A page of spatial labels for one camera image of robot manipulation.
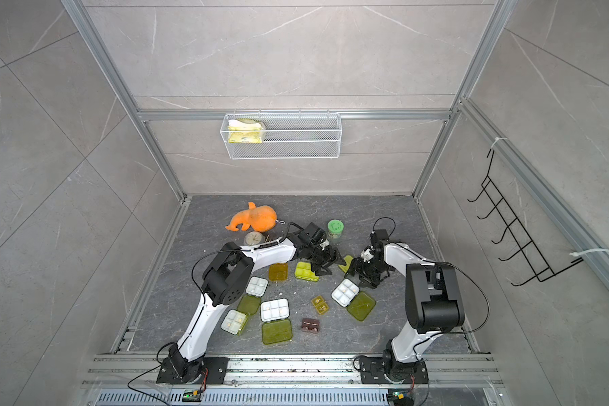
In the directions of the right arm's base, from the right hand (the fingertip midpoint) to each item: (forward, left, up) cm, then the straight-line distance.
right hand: (353, 278), depth 91 cm
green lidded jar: (+20, +5, +4) cm, 21 cm away
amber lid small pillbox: (+4, +28, -1) cm, 28 cm away
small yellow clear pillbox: (-9, +12, -1) cm, 15 cm away
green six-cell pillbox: (-9, -1, -2) cm, 9 cm away
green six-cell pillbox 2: (-16, +27, -2) cm, 32 cm away
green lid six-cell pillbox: (+3, +18, 0) cm, 19 cm away
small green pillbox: (+9, +1, -1) cm, 9 cm away
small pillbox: (-14, +41, -1) cm, 43 cm away
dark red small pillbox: (-16, +16, -1) cm, 23 cm away
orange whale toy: (+24, +36, +6) cm, 44 cm away
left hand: (+4, +3, +3) cm, 6 cm away
